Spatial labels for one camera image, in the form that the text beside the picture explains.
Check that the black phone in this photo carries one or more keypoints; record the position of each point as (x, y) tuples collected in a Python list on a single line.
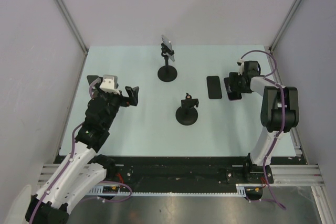
[(214, 87)]

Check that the white silver phone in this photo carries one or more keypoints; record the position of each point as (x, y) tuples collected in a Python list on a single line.
[(167, 49)]

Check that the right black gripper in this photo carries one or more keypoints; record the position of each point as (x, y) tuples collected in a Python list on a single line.
[(234, 77)]

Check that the black stand holding white phone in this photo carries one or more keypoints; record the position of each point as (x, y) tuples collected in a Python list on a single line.
[(167, 73)]

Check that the rusty base phone stand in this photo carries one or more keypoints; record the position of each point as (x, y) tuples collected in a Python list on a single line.
[(93, 80)]

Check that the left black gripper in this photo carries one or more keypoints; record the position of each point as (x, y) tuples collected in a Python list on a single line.
[(126, 100)]

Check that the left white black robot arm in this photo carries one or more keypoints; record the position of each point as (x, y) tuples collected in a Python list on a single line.
[(56, 199)]

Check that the black stand holding purple phone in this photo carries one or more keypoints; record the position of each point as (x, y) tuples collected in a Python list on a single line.
[(187, 113)]

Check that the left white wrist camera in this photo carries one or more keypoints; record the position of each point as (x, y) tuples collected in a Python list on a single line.
[(109, 84)]

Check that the purple phone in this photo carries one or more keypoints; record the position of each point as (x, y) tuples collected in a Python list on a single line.
[(232, 95)]

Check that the right aluminium frame post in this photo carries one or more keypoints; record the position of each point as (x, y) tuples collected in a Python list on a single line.
[(285, 24)]

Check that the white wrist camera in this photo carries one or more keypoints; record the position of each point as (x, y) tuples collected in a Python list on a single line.
[(109, 84), (240, 63)]

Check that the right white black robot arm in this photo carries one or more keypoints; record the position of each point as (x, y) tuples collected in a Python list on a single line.
[(278, 115)]

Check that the left aluminium frame post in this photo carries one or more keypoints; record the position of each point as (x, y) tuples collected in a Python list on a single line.
[(61, 5)]

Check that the aluminium frame post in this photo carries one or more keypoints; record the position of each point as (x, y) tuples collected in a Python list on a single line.
[(61, 5), (285, 24)]

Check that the white slotted cable duct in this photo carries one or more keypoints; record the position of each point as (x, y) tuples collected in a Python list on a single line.
[(238, 190)]

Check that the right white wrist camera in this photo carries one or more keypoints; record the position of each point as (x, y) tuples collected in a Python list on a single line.
[(240, 63)]

